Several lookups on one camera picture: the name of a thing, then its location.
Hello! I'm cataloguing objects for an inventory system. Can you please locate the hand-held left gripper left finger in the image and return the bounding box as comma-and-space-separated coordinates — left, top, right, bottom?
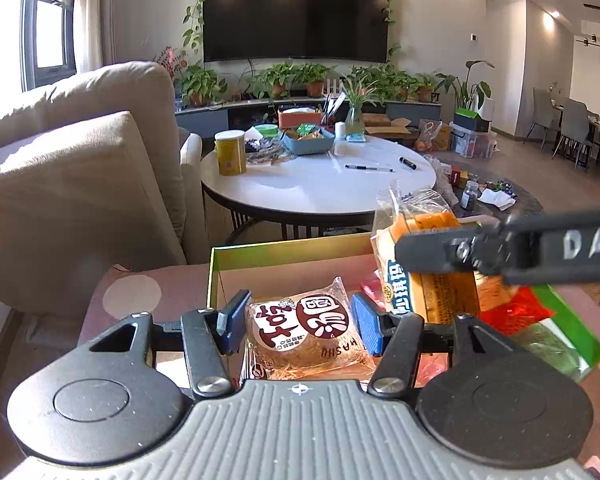
77, 289, 253, 397

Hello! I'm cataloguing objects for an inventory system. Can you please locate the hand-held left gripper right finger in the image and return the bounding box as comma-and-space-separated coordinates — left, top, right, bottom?
351, 292, 526, 397

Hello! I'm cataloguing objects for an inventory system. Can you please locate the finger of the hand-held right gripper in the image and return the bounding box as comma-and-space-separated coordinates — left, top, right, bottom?
395, 221, 506, 276

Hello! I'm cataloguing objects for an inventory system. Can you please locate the orange toast bread bag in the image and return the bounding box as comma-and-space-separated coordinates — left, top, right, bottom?
370, 185, 511, 326

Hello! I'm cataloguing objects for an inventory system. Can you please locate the clear round bread packet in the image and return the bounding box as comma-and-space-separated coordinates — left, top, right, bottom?
242, 276, 381, 383

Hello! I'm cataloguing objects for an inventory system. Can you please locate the green cardboard box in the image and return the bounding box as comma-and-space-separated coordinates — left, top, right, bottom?
206, 232, 600, 391

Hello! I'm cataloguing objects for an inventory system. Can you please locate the green snack packet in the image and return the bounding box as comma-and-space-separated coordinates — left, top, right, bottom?
515, 320, 593, 383

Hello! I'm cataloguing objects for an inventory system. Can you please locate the pink polka dot cloth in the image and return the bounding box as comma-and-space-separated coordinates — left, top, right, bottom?
77, 262, 600, 466

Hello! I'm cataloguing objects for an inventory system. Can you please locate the dark round coffee table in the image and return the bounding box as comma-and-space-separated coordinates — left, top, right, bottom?
425, 157, 543, 221

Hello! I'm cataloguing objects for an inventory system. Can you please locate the dark glass jar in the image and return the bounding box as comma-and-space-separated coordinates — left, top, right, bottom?
460, 180, 480, 211

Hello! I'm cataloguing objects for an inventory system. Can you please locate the white cloth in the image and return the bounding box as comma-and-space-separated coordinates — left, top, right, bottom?
477, 187, 518, 211

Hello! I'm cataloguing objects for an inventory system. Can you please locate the clear plastic storage bin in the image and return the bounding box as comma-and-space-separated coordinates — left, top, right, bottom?
450, 122, 496, 158

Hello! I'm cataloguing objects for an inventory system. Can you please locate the grey dining chair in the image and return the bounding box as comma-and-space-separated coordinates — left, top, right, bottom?
527, 87, 561, 153
552, 97, 593, 168

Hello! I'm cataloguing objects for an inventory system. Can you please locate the white round table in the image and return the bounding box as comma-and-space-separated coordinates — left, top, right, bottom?
201, 135, 437, 241

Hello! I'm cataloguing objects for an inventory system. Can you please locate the open cardboard box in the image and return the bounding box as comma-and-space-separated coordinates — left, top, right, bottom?
362, 112, 413, 136

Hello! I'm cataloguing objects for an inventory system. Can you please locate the green and black box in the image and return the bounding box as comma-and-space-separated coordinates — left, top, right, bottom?
452, 107, 492, 133

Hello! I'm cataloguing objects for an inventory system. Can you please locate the glass vase with plant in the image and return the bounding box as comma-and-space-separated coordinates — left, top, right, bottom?
342, 77, 381, 136

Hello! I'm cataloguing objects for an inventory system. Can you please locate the blue tray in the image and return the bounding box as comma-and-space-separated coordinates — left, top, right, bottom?
280, 127, 336, 156

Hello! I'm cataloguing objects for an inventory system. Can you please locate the yellow canister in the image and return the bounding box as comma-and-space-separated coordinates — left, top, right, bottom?
214, 130, 248, 176

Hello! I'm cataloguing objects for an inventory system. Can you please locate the pile of snack wrappers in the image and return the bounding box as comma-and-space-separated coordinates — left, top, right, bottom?
245, 139, 298, 165

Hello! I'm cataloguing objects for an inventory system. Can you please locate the tall leafy potted plant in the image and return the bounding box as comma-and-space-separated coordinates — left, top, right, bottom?
435, 60, 496, 111

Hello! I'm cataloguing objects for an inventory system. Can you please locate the orange box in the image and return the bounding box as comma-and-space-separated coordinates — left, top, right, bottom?
278, 107, 324, 130

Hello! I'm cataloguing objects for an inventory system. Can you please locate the beige armchair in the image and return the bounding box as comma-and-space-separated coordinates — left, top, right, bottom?
0, 61, 203, 321

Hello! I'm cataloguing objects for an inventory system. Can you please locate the green potted plant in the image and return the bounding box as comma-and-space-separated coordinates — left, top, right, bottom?
252, 62, 301, 101
300, 62, 332, 98
177, 62, 228, 108

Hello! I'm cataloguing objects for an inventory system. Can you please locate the red flower plant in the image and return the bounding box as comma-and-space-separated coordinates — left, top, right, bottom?
152, 47, 187, 78

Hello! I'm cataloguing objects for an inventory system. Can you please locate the green ivy vine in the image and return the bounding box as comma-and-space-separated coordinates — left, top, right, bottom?
182, 0, 216, 53

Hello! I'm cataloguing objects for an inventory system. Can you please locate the black framed window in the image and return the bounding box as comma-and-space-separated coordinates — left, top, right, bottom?
20, 0, 78, 92

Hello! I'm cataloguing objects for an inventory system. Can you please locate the wall television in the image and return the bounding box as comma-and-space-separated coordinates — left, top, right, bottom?
202, 0, 390, 63

